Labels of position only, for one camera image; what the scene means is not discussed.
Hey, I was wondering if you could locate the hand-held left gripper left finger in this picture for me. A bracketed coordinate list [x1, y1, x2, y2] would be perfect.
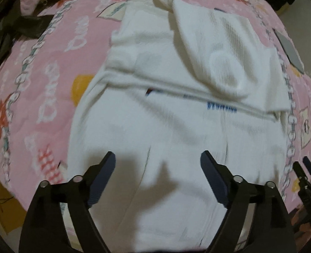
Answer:
[19, 151, 116, 253]

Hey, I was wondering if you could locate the wooden nightstand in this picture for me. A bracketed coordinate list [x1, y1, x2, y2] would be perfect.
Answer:
[0, 172, 23, 234]

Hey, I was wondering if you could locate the dark leather jacket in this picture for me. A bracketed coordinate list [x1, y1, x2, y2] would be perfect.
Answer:
[0, 0, 54, 69]

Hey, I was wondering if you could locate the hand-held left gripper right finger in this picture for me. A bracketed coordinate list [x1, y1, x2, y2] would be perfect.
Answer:
[201, 150, 297, 253]

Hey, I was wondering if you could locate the white zip hoodie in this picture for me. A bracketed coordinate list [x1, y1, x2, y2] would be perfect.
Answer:
[67, 0, 291, 251]

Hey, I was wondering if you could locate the pink printed bedspread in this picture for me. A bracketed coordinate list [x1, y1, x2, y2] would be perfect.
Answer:
[0, 0, 311, 243]

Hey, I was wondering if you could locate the grey laptop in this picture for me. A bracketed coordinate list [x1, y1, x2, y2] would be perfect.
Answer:
[273, 28, 305, 73]

